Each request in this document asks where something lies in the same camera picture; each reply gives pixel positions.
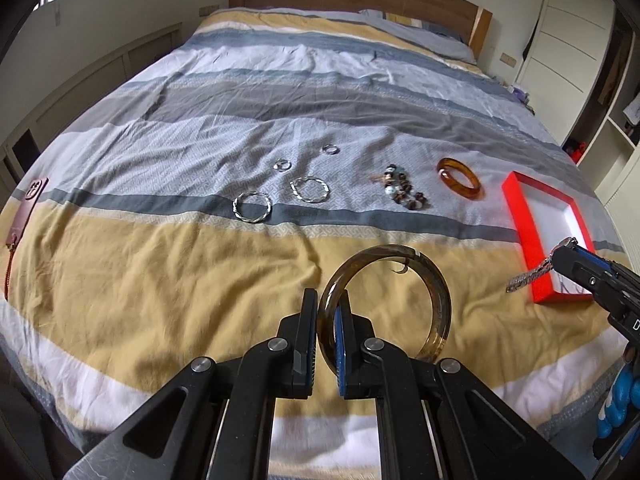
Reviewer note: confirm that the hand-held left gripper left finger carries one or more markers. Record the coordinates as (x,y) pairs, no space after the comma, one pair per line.
(311,332)

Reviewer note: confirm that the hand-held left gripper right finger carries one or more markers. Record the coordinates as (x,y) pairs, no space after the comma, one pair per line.
(342,350)

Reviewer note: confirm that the silver metal wristwatch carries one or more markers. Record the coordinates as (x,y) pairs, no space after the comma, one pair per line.
(530,276)

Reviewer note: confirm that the purple bedside clutter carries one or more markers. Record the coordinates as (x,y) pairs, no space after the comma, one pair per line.
(521,95)

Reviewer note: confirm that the white open shelf unit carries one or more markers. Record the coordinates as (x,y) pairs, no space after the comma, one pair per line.
(617,125)

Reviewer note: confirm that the grey pillow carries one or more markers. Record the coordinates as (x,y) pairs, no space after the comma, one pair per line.
(430,35)

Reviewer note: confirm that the window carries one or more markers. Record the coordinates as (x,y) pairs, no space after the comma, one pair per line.
(50,2)

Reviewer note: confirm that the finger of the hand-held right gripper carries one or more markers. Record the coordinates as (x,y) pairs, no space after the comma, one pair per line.
(592,258)
(575,266)

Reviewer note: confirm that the wall socket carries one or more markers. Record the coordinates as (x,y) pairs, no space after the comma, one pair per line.
(507,59)

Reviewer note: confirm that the striped duvet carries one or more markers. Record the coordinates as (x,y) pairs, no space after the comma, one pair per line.
(200,260)

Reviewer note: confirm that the silver twisted bangle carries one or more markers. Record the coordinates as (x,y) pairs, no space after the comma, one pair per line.
(328,191)
(270,205)

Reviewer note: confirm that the white wardrobe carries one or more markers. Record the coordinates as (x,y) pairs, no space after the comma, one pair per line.
(565,35)

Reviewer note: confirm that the red leather tag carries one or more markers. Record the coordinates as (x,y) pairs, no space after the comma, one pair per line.
(22,215)

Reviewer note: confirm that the person's right hand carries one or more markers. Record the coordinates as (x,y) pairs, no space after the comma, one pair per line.
(617,400)

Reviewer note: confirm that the dark brown translucent bangle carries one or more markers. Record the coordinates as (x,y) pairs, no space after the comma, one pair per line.
(371,252)

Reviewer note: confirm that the red jewelry box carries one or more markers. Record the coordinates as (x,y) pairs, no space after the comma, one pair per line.
(520,210)

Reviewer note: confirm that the amber bangle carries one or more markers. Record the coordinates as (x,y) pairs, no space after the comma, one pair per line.
(472,191)

